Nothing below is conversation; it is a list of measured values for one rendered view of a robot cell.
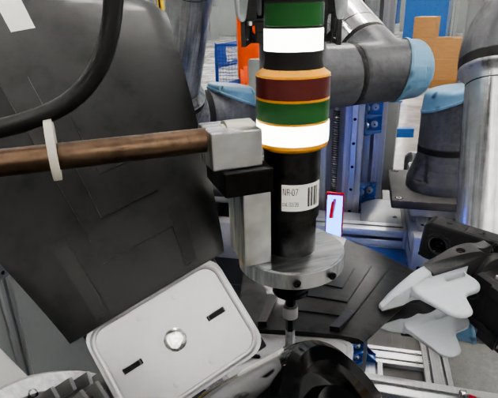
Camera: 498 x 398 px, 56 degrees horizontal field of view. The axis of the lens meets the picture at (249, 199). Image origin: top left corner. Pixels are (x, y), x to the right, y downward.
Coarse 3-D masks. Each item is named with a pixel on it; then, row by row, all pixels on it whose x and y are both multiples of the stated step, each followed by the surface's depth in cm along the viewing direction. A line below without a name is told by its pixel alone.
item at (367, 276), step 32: (352, 256) 53; (384, 256) 56; (256, 288) 45; (320, 288) 44; (352, 288) 44; (384, 288) 46; (256, 320) 40; (320, 320) 39; (352, 320) 39; (384, 320) 40
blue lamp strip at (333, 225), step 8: (328, 200) 66; (336, 200) 66; (328, 208) 67; (336, 208) 66; (328, 216) 67; (336, 216) 67; (328, 224) 68; (336, 224) 67; (328, 232) 68; (336, 232) 68
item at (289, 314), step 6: (288, 306) 33; (294, 306) 33; (288, 312) 33; (294, 312) 33; (288, 318) 33; (294, 318) 33; (288, 324) 34; (294, 324) 34; (288, 330) 34; (294, 330) 34; (288, 336) 34; (294, 336) 34; (288, 342) 34; (294, 342) 34
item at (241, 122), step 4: (224, 120) 27; (228, 120) 27; (232, 120) 27; (236, 120) 27; (240, 120) 27; (244, 120) 27; (248, 120) 27; (220, 124) 27; (224, 124) 27; (228, 124) 27; (232, 124) 27; (236, 124) 27; (240, 124) 27; (244, 124) 27; (248, 124) 27; (252, 124) 27; (228, 128) 26
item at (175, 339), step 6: (168, 330) 28; (174, 330) 27; (180, 330) 28; (168, 336) 27; (174, 336) 28; (180, 336) 27; (186, 336) 28; (168, 342) 27; (174, 342) 28; (180, 342) 27; (186, 342) 28; (168, 348) 28; (174, 348) 27; (180, 348) 28
